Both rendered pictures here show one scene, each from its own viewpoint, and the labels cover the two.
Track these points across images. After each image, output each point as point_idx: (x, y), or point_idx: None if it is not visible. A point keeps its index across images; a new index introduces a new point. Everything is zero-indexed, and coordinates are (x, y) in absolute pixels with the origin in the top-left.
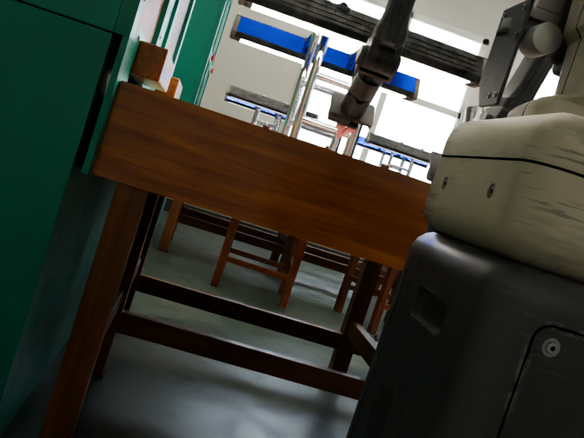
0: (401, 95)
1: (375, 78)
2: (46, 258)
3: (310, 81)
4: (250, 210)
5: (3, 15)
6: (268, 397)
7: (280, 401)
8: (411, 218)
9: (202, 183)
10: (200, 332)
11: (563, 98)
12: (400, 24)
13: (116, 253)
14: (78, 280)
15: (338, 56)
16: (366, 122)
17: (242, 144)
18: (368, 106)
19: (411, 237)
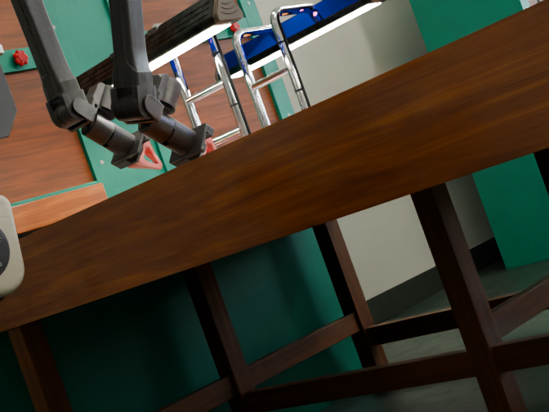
0: (363, 7)
1: (83, 126)
2: (6, 407)
3: (186, 110)
4: (57, 301)
5: None
6: (455, 409)
7: (467, 407)
8: (127, 233)
9: (29, 301)
10: (305, 380)
11: None
12: (49, 80)
13: (33, 381)
14: (213, 381)
15: (296, 22)
16: (133, 152)
17: (26, 257)
18: (139, 132)
19: (136, 248)
